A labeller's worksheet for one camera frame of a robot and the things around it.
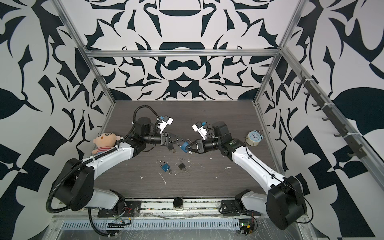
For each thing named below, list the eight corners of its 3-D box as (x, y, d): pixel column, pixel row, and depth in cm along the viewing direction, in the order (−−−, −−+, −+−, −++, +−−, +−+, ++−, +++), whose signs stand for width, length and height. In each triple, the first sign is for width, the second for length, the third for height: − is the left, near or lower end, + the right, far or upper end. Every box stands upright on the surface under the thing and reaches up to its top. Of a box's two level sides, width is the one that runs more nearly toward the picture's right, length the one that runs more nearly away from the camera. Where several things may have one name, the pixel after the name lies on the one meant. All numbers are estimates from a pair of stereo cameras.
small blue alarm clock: (253, 148, 100) (257, 143, 94) (243, 140, 104) (246, 134, 98) (261, 142, 103) (265, 136, 98) (250, 133, 108) (254, 127, 102)
